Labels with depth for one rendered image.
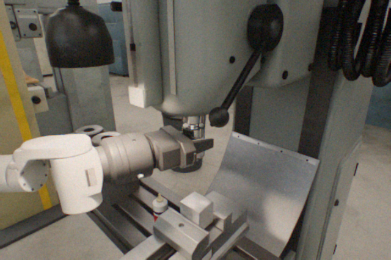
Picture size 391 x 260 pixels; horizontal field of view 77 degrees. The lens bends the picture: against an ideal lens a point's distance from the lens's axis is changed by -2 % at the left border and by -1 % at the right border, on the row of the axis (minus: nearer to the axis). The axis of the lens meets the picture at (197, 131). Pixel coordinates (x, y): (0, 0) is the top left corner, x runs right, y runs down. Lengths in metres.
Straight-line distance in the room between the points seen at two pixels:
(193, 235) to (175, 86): 0.33
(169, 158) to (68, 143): 0.17
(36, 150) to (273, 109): 0.64
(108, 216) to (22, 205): 1.66
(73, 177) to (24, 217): 2.07
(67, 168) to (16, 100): 1.72
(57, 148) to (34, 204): 2.05
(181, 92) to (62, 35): 0.18
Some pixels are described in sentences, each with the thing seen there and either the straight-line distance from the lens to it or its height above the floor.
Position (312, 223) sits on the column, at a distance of 0.96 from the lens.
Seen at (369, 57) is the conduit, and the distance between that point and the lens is 0.55.
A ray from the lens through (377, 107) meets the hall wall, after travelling 4.70.
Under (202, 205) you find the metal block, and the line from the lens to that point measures 0.59.
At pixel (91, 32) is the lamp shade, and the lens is 0.31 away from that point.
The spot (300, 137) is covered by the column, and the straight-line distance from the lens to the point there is 0.81.
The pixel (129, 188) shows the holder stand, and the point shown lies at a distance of 0.87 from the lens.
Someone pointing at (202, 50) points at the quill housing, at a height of 1.43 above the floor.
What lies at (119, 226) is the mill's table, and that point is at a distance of 0.78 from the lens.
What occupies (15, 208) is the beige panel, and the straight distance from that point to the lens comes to 2.43.
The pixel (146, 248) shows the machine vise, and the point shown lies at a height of 1.00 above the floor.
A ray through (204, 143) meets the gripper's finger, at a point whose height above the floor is 1.24.
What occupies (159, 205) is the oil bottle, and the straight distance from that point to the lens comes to 0.70.
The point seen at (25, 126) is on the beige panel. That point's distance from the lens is 2.19.
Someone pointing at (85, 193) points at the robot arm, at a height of 1.21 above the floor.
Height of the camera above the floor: 1.46
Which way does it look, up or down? 23 degrees down
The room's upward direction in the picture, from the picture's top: straight up
